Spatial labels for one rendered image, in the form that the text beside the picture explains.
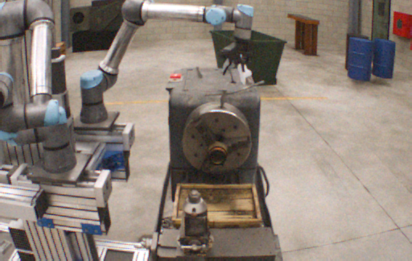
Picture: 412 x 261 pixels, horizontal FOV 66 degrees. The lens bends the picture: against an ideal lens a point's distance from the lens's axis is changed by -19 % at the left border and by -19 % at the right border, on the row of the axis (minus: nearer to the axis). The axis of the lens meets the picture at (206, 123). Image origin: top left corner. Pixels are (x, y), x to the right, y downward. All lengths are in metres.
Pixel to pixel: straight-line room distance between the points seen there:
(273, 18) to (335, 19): 2.33
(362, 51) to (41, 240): 7.12
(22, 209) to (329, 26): 12.15
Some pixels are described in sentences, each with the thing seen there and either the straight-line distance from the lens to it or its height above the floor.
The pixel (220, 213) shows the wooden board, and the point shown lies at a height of 0.89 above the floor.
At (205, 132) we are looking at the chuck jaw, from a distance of 1.66.
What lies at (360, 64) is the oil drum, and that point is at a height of 0.35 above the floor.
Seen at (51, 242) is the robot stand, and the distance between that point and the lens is 1.93.
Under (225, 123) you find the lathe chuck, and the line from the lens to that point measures 1.70.
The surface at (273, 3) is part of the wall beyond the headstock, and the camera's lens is 12.06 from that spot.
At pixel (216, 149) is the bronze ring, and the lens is 1.60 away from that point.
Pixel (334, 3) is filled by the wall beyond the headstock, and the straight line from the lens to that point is 12.89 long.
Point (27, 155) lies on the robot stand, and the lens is 1.67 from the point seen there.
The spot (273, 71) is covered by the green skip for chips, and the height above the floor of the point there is 0.28.
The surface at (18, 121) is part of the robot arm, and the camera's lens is 1.07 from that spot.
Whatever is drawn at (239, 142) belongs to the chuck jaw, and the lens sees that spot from 1.70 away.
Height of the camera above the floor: 1.80
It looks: 22 degrees down
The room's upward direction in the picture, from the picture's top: 1 degrees clockwise
